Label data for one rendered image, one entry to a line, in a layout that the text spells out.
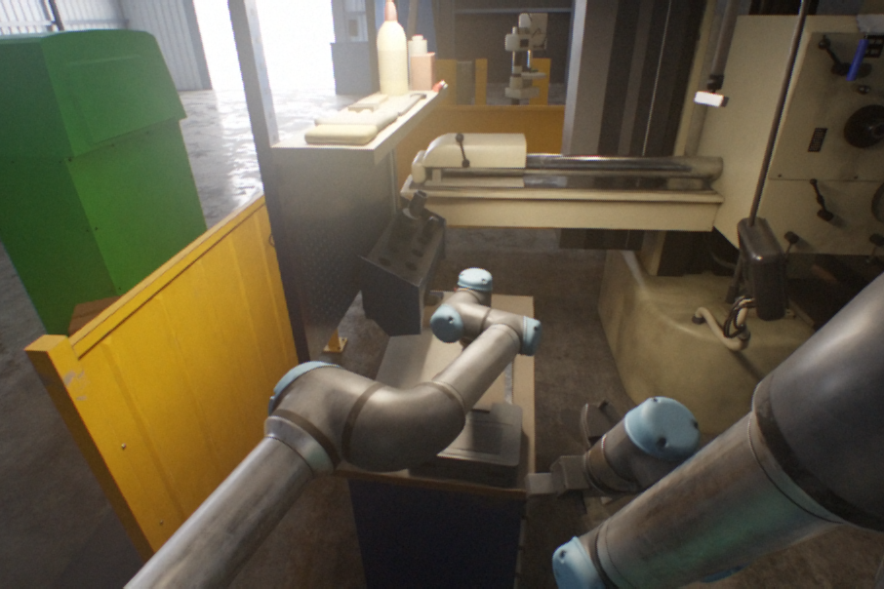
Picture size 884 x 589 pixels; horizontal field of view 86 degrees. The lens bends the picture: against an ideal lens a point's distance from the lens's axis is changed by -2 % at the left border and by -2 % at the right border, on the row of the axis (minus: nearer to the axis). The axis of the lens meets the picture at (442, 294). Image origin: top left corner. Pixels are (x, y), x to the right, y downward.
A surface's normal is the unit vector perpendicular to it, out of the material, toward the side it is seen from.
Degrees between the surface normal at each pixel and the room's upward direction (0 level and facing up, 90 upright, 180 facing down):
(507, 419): 0
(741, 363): 90
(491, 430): 0
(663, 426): 25
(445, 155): 90
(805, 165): 90
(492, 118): 90
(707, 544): 99
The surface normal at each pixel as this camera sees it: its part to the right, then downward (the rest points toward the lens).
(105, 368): 1.00, 0.04
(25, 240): -0.09, 0.50
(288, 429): -0.25, -0.13
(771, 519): -0.61, 0.55
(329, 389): -0.08, -0.75
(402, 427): 0.32, -0.24
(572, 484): 0.15, -0.60
